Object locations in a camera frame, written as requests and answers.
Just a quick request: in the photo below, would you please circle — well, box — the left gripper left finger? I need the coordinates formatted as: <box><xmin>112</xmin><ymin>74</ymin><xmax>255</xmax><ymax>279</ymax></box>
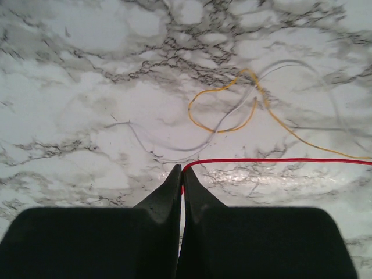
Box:
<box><xmin>1</xmin><ymin>165</ymin><xmax>181</xmax><ymax>278</ymax></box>

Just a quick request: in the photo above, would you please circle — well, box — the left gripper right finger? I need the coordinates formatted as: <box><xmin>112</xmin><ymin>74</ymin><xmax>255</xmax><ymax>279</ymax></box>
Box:
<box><xmin>177</xmin><ymin>169</ymin><xmax>357</xmax><ymax>278</ymax></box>

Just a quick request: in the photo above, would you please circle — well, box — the grey loose wire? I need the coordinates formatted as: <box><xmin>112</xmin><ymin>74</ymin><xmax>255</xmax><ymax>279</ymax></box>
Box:
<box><xmin>104</xmin><ymin>59</ymin><xmax>367</xmax><ymax>162</ymax></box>

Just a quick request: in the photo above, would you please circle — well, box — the red long wire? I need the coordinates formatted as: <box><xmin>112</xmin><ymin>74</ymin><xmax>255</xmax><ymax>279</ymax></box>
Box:
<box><xmin>181</xmin><ymin>158</ymin><xmax>372</xmax><ymax>198</ymax></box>

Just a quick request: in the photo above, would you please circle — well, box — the yellow loose wire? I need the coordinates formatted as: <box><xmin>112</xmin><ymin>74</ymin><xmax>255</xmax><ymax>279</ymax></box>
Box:
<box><xmin>187</xmin><ymin>67</ymin><xmax>372</xmax><ymax>160</ymax></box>

